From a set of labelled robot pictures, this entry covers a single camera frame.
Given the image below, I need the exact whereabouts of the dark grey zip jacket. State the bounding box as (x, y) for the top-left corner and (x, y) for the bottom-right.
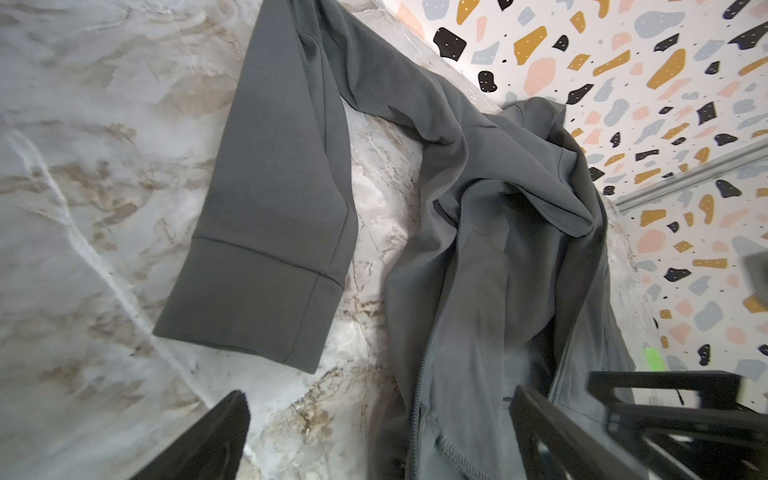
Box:
(154, 1), (633, 479)

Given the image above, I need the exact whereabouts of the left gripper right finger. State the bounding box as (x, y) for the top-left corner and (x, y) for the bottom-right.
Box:
(509, 386), (660, 479)

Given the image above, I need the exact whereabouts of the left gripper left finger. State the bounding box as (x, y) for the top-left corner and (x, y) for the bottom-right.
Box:
(132, 390), (250, 480)

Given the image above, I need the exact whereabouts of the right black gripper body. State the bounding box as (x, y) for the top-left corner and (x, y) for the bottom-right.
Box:
(587, 371), (767, 479)

